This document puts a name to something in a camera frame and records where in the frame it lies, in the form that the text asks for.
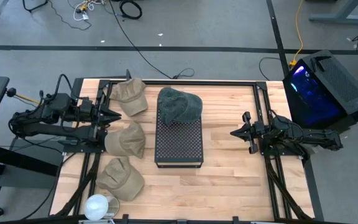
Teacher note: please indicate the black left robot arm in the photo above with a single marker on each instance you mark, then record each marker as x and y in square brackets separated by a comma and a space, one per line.
[36, 129]

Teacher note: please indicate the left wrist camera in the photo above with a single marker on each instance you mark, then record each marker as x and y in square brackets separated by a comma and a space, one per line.
[86, 105]

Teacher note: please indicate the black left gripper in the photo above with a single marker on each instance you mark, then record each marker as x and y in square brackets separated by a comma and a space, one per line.
[99, 115]

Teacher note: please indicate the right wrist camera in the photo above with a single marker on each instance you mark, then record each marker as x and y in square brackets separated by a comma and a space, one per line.
[259, 127]

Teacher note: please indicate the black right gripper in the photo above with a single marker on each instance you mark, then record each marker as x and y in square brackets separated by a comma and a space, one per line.
[251, 137]

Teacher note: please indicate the black computer tower blue light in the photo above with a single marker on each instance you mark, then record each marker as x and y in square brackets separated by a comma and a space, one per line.
[337, 81]

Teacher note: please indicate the black perforated metal stand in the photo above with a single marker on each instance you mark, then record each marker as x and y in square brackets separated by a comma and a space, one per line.
[179, 143]

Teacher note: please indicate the tan baseball cap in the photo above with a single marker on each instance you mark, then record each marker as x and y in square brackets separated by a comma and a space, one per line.
[121, 180]
[130, 96]
[126, 140]

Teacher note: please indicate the grey desk foot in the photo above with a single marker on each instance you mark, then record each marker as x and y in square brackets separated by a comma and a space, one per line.
[337, 18]

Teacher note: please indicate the white round lamp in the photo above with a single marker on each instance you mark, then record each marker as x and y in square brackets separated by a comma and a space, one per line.
[95, 207]

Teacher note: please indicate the black knob yellow rod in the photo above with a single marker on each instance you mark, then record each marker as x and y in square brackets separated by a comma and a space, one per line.
[11, 92]

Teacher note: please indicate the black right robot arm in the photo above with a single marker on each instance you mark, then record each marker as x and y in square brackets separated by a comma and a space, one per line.
[319, 138]

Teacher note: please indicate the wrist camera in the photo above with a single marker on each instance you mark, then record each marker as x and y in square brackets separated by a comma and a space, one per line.
[259, 127]
[86, 105]

